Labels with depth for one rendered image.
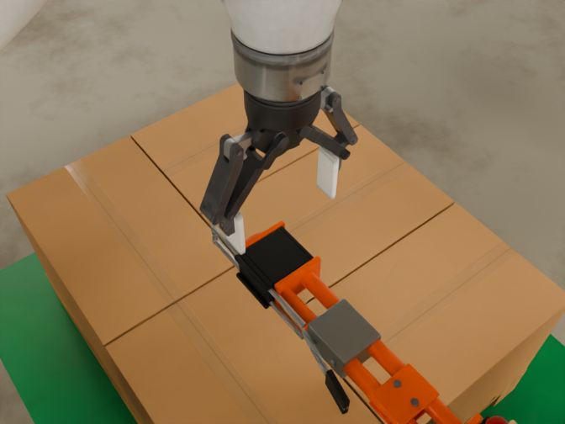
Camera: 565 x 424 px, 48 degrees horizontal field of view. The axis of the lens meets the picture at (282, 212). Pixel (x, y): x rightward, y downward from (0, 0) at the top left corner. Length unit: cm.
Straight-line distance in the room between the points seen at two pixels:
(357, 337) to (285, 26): 42
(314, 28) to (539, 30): 309
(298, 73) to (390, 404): 40
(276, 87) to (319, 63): 4
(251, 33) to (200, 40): 277
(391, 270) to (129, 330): 67
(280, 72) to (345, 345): 37
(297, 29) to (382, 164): 141
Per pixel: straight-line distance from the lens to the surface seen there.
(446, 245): 175
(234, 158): 62
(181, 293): 163
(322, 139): 69
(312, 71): 56
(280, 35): 53
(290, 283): 83
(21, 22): 57
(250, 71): 57
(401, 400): 77
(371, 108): 291
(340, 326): 80
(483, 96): 308
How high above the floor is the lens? 191
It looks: 51 degrees down
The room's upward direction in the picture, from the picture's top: straight up
